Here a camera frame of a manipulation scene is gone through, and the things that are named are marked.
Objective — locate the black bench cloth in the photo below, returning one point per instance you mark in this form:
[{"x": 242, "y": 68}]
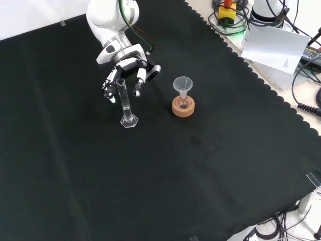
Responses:
[{"x": 175, "y": 163}]

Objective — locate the white metal post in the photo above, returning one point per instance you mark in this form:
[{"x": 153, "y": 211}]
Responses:
[{"x": 307, "y": 202}]

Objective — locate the black power adapter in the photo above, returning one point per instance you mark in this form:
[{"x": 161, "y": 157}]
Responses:
[{"x": 312, "y": 54}]

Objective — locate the clear round-bottom flask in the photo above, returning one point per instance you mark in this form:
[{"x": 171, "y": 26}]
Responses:
[{"x": 183, "y": 103}]

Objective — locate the black tripod rod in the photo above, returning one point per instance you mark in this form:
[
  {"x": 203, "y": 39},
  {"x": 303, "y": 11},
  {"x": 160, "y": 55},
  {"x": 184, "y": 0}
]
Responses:
[{"x": 314, "y": 39}]

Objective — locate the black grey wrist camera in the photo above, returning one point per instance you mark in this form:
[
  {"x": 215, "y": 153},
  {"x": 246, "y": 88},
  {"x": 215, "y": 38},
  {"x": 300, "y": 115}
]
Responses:
[{"x": 154, "y": 71}]

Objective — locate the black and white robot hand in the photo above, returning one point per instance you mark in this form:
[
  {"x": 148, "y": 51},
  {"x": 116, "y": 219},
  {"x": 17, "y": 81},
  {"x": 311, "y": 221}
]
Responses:
[{"x": 128, "y": 64}]

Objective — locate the clear plastic funnel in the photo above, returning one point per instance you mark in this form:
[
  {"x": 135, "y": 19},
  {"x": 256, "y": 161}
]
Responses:
[{"x": 182, "y": 84}]

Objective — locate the yellow stop button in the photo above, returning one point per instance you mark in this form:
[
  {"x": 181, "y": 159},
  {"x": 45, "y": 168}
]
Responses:
[{"x": 227, "y": 13}]

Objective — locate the pale board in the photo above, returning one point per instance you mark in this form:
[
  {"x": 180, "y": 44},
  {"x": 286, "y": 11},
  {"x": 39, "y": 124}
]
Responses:
[{"x": 273, "y": 47}]

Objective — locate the clear glass graduated cylinder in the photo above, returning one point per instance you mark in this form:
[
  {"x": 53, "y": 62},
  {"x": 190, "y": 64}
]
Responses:
[{"x": 128, "y": 118}]

